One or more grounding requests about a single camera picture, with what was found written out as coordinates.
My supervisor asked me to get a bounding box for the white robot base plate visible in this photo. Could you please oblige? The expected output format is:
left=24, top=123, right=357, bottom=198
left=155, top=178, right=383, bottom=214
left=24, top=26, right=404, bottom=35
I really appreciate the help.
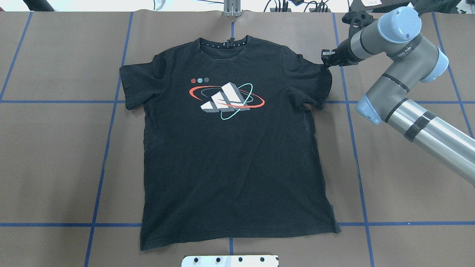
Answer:
left=180, top=255, right=280, bottom=267

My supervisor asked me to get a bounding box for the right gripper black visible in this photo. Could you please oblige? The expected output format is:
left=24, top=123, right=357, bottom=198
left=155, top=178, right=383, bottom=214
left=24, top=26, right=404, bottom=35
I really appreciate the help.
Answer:
left=322, top=40, right=358, bottom=67

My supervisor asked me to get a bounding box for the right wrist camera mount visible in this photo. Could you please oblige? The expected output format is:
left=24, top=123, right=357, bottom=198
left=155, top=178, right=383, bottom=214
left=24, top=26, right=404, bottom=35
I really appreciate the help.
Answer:
left=341, top=11, right=375, bottom=29

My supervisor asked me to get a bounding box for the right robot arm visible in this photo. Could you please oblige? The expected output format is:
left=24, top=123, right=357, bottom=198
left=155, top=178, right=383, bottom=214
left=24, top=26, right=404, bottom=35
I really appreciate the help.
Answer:
left=321, top=7, right=475, bottom=184

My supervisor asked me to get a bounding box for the black graphic t-shirt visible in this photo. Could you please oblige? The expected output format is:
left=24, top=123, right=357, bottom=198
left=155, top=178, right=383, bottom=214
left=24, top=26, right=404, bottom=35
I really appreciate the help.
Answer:
left=119, top=36, right=341, bottom=251

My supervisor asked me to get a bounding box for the aluminium frame post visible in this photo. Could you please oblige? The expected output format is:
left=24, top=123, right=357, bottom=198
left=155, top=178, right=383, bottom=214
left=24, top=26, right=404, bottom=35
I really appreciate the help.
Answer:
left=223, top=0, right=242, bottom=17

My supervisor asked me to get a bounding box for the black cable bundle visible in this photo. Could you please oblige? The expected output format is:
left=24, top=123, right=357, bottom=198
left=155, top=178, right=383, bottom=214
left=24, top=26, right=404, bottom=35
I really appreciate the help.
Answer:
left=263, top=0, right=331, bottom=13

